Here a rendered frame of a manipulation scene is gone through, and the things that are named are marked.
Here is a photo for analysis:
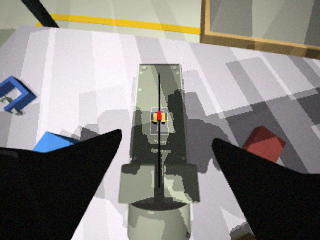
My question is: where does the blue block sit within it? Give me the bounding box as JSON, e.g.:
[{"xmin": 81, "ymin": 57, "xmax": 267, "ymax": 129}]
[{"xmin": 33, "ymin": 132, "xmax": 80, "ymax": 152}]

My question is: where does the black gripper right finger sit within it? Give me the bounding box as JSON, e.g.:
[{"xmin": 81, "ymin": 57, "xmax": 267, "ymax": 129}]
[{"xmin": 212, "ymin": 138, "xmax": 320, "ymax": 240}]

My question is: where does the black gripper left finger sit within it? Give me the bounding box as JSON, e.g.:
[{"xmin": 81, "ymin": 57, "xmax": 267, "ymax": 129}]
[{"xmin": 0, "ymin": 129, "xmax": 122, "ymax": 240}]

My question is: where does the red cube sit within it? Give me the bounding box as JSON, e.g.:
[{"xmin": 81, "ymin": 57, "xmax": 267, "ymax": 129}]
[{"xmin": 241, "ymin": 126, "xmax": 287, "ymax": 163}]

